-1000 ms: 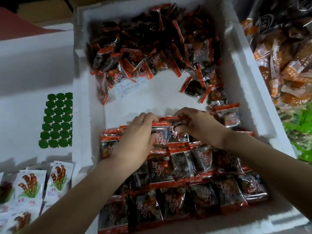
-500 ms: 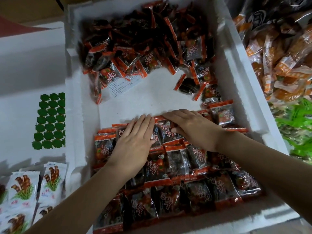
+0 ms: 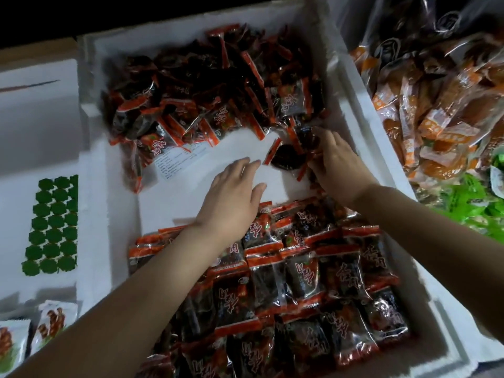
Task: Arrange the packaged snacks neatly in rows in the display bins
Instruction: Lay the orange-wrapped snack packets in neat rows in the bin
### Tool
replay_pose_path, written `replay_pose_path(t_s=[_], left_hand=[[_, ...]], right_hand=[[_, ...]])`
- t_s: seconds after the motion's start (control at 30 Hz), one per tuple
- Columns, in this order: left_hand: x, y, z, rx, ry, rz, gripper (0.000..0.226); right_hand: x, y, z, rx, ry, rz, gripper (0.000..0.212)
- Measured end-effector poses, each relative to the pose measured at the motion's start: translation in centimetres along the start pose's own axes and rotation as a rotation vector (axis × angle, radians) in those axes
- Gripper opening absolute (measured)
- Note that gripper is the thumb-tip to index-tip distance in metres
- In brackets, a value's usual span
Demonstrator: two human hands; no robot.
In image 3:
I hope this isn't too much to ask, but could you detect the pile of white printed packets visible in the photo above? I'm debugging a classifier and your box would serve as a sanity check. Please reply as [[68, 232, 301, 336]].
[[0, 299, 81, 378]]

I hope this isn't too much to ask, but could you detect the person's left hand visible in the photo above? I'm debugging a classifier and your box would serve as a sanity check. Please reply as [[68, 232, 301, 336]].
[[195, 157, 269, 250]]

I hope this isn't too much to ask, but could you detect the small white paper slip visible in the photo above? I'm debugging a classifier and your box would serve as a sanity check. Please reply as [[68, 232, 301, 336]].
[[153, 139, 215, 180]]

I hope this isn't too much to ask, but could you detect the dark red snack packet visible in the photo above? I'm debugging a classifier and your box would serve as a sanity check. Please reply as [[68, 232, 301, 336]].
[[264, 125, 322, 182]]

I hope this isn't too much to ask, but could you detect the pile of brown packets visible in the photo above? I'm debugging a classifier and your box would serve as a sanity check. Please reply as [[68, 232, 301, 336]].
[[350, 19, 504, 186]]

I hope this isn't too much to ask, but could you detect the person's left forearm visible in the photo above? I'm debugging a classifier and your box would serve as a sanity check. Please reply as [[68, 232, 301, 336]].
[[9, 226, 233, 378]]

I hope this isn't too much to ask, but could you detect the pile of dark red packets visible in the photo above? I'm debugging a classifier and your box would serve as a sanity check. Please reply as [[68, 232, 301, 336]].
[[102, 23, 414, 378]]

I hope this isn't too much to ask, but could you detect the person's right hand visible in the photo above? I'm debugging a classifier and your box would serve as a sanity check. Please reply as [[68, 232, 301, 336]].
[[307, 127, 383, 209]]

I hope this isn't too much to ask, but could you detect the pile of green packets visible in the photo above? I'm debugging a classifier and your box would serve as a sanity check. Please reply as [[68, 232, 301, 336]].
[[437, 149, 504, 245]]

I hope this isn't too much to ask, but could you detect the green leaf-pattern sheet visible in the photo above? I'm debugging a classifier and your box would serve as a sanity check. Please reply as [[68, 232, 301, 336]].
[[21, 174, 80, 278]]

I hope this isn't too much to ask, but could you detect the person's right forearm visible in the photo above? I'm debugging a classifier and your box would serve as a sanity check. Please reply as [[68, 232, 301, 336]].
[[353, 186, 504, 343]]

